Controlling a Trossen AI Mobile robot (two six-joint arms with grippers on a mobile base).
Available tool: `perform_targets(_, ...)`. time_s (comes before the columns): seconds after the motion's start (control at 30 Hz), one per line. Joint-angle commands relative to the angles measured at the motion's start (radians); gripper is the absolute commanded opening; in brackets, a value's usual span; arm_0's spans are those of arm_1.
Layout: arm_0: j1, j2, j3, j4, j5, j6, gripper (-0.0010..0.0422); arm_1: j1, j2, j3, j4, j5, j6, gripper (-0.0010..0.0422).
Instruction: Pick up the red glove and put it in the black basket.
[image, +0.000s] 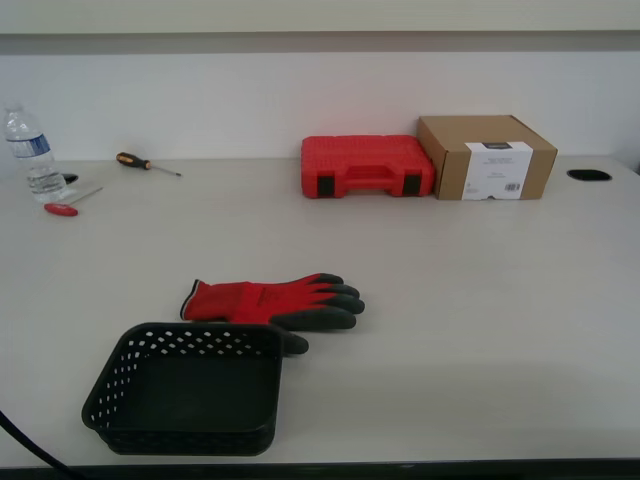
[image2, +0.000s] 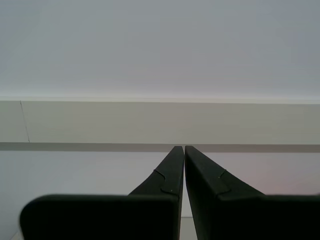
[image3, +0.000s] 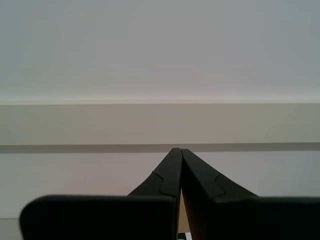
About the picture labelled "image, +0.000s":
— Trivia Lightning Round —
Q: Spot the red and black work glove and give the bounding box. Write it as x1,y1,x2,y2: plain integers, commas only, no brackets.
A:
178,272,366,356

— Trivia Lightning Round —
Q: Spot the black perforated plastic basket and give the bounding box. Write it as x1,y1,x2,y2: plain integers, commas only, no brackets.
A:
81,321,285,457

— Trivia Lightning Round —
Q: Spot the red plastic tool case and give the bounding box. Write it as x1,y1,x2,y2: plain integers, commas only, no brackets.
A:
300,134,437,200

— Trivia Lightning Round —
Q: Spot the brown cardboard box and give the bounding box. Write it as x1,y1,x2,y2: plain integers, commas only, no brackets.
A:
416,114,559,202

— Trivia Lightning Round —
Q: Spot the white label sleeve on box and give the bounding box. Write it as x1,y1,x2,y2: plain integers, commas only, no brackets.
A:
462,141,534,202

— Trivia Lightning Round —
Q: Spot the orange and black screwdriver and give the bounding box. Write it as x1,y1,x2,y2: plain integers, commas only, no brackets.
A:
115,152,183,178

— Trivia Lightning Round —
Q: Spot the clear plastic water bottle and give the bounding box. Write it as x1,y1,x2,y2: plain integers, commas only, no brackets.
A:
3,103,68,204

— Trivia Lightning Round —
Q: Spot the red-handled T hex key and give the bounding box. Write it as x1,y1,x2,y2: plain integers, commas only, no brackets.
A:
43,186,105,218

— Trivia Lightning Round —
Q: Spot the thick black cable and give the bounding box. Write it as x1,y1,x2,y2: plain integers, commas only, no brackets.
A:
0,409,76,474

